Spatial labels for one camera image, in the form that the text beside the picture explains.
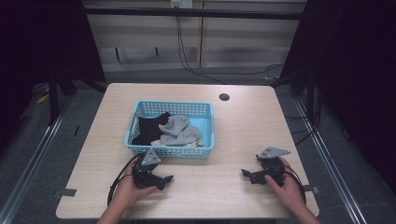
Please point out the person's left hand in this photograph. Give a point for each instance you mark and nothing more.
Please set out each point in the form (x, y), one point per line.
(128, 191)

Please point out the white wall socket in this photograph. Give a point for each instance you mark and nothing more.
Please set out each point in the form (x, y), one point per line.
(181, 3)

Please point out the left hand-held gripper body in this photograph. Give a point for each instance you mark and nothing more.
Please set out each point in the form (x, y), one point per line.
(144, 177)

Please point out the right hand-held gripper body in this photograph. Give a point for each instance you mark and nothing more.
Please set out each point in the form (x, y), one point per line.
(274, 166)

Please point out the pale yellow sock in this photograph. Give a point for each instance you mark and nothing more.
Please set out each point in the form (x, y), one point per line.
(196, 144)

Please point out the large grey sock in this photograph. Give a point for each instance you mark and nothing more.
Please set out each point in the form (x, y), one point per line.
(183, 137)

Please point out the black horizontal bar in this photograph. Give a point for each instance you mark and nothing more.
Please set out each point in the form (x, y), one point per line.
(193, 13)

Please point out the small grey sock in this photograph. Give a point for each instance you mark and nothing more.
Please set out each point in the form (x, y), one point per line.
(176, 123)

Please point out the dark round table grommet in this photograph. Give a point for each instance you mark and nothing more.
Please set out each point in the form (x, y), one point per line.
(224, 96)

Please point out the yellow object on floor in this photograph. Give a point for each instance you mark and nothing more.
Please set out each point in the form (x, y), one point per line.
(42, 99)

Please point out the person's right hand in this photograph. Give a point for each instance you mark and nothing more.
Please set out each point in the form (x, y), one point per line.
(288, 189)

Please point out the metal floor rail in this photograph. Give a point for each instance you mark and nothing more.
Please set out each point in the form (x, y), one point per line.
(34, 158)
(330, 165)

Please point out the light blue plastic basket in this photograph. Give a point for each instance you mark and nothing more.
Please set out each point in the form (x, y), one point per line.
(204, 124)

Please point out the grey tape strip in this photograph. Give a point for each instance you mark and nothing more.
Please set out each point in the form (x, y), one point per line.
(67, 192)
(312, 188)

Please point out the black curtain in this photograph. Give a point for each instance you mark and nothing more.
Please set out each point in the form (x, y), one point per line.
(40, 43)
(351, 77)

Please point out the black sock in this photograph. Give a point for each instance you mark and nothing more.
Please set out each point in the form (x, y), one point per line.
(148, 130)

